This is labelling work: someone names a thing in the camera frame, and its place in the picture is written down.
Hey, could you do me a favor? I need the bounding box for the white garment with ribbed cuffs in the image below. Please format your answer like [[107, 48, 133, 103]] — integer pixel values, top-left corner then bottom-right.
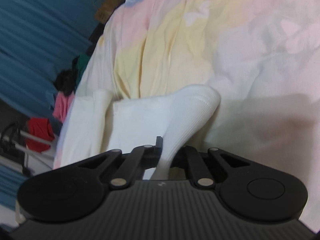
[[54, 85, 220, 180]]

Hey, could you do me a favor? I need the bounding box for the pink garment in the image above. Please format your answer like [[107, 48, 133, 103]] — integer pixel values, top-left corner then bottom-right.
[[53, 92, 74, 123]]

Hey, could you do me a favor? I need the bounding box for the red garment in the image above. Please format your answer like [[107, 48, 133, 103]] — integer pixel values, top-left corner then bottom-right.
[[25, 118, 55, 153]]

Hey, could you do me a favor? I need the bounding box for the black garment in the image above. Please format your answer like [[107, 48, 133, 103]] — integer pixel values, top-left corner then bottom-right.
[[53, 57, 79, 96]]

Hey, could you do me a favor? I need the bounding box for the green garment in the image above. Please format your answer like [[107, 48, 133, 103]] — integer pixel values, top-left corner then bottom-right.
[[74, 54, 91, 86]]

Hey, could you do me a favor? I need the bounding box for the pastel patterned bed sheet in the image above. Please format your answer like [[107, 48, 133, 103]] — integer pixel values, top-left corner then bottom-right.
[[75, 0, 319, 231]]

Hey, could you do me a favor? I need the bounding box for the cardboard box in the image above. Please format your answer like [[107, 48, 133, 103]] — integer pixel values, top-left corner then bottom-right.
[[94, 0, 124, 24]]

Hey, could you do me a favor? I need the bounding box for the blue curtain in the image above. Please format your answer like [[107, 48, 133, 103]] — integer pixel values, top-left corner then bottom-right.
[[0, 0, 113, 210]]

